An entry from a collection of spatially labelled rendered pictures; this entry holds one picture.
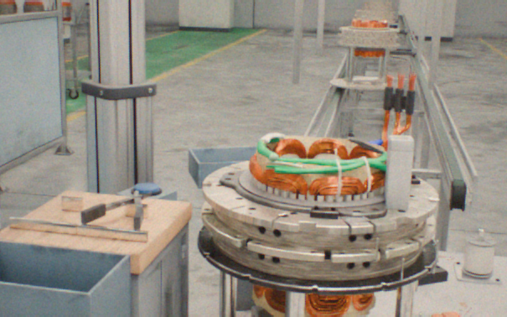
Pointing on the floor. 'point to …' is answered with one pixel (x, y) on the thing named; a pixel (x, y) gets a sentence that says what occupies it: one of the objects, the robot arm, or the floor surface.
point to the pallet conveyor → (446, 152)
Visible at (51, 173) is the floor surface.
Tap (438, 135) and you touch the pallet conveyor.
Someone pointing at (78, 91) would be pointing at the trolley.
